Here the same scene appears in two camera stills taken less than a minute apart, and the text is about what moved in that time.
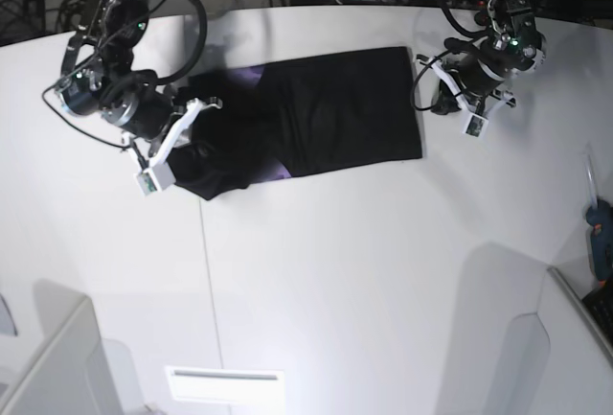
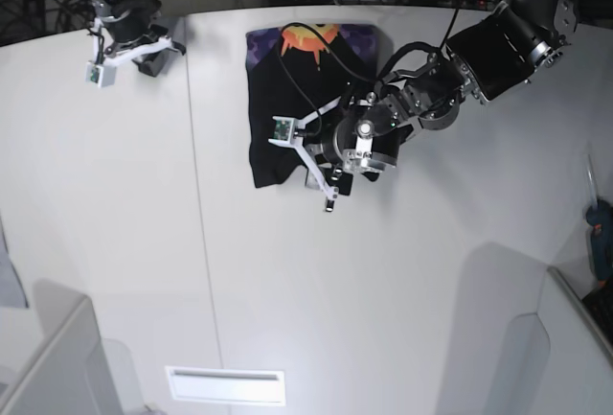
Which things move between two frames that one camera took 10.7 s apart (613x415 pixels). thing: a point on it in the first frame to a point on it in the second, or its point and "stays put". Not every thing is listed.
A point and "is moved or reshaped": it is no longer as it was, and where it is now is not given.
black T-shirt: x=299 y=118 is moved or reshaped
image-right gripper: x=472 y=79 to x=356 y=139
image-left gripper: x=156 y=117 to x=128 y=22
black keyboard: x=600 y=304 stays put
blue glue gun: x=600 y=215 stays put
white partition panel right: x=556 y=360 stays put
